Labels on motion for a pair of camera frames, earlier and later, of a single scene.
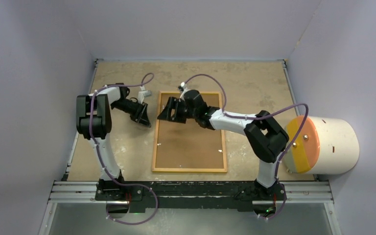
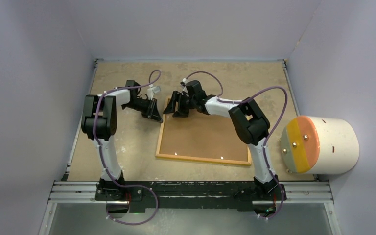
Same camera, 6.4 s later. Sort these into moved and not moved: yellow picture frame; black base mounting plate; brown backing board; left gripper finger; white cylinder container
Moved: left gripper finger; yellow picture frame; brown backing board
Not moved: black base mounting plate; white cylinder container
